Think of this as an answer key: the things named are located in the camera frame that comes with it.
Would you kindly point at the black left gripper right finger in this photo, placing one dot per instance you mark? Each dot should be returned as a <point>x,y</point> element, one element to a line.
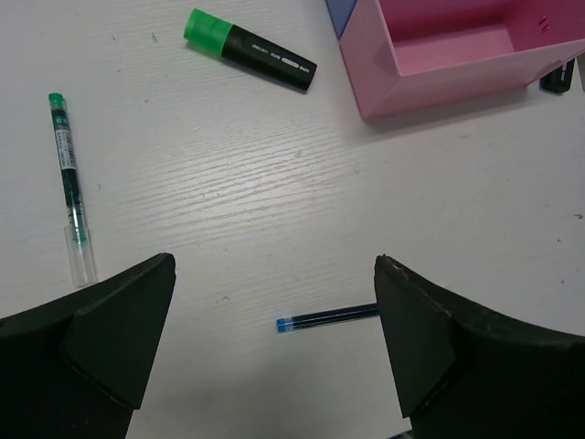
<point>462,370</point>

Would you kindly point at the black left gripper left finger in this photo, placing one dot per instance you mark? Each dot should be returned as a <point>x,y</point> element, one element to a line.
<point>78,366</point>

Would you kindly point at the green gel pen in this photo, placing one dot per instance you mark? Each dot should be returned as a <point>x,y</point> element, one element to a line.
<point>76,231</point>

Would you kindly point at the blue plastic bin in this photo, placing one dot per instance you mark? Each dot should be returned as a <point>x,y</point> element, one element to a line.
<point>340,11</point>

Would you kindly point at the green cap black highlighter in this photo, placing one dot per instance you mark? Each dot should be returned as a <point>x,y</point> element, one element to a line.
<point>249,51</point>

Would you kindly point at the blue ink pen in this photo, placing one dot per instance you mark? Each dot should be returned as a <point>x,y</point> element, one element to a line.
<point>323,318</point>

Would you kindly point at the purple cap black highlighter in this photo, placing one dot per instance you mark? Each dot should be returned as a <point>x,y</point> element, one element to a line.
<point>559,80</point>

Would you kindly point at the pink plastic bin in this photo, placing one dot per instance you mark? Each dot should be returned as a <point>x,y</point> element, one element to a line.
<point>406,55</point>

